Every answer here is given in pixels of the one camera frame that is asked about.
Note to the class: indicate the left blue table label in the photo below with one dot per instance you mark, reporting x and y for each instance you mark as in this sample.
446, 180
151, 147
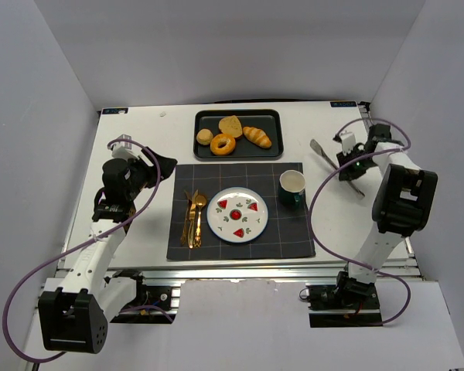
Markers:
114, 110

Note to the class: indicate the gold spoon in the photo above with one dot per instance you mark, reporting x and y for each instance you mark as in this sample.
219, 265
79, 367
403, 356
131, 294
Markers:
201, 202

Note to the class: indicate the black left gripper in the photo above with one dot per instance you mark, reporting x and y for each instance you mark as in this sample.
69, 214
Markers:
152, 170

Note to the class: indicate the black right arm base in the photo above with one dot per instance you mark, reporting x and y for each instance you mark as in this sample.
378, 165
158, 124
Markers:
330, 307

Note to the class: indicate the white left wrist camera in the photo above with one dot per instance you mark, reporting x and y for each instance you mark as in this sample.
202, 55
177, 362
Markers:
122, 148

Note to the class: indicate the orange bagel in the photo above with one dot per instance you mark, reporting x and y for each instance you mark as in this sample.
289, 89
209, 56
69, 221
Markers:
222, 144

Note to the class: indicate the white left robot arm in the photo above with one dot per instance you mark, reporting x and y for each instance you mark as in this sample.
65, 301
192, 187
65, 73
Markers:
75, 316

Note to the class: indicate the striped croissant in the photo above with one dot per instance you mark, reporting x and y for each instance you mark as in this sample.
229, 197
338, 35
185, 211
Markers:
257, 137

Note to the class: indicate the small round bun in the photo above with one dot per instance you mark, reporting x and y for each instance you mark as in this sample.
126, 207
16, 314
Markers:
204, 137

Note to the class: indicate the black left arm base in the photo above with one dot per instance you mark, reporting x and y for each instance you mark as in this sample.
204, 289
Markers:
151, 305

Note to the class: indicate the white strawberry pattern plate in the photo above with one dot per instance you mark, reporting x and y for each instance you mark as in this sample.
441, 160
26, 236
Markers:
237, 215

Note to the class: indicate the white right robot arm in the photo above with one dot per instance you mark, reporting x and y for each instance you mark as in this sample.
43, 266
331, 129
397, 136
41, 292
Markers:
401, 206

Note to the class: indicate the black baking tray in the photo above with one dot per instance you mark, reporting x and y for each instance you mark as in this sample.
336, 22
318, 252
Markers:
267, 120

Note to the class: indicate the right blue table label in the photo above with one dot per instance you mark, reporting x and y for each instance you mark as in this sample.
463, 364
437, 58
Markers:
343, 103

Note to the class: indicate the blue table label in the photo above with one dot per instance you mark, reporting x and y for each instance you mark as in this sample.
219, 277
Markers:
114, 110
343, 103

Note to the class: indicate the metal serving tongs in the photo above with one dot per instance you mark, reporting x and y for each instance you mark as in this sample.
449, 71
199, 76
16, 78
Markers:
317, 148

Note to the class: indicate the toasted bread slice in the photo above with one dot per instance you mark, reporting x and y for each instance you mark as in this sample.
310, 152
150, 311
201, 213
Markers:
231, 125

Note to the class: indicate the dark green mug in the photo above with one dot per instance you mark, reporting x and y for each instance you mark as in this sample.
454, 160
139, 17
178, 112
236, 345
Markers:
291, 188

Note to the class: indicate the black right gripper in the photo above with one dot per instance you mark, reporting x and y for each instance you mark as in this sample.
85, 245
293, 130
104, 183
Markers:
346, 166

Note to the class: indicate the gold fork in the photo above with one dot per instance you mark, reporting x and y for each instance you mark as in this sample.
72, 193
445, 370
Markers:
183, 238

